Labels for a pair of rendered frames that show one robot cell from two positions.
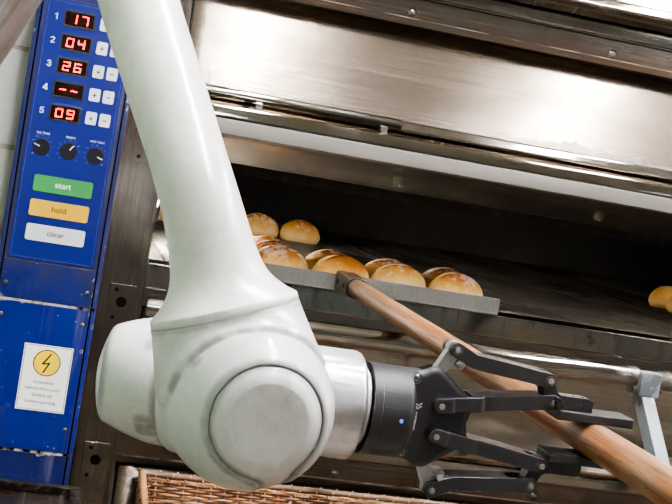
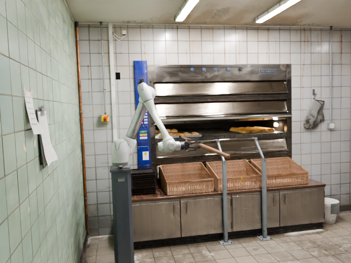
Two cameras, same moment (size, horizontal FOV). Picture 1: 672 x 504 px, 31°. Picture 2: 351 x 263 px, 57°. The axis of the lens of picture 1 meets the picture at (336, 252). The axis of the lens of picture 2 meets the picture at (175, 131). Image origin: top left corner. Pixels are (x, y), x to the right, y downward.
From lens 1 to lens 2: 2.12 m
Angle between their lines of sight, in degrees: 2
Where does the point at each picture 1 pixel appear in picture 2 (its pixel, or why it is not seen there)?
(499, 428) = (205, 151)
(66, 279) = (145, 143)
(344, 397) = (178, 144)
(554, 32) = (200, 98)
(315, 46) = (170, 107)
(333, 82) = (173, 111)
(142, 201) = (153, 131)
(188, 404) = (166, 145)
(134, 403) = (161, 148)
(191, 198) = (163, 131)
